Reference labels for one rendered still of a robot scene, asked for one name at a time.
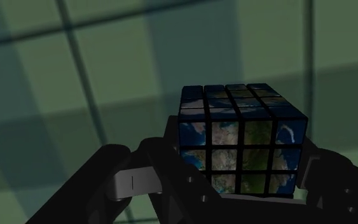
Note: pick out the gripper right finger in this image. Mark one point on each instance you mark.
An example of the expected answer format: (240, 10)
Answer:
(333, 176)

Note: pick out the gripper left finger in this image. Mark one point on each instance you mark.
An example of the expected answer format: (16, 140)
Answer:
(154, 173)

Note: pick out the earth map puzzle cube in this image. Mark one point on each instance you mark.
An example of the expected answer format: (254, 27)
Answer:
(240, 139)

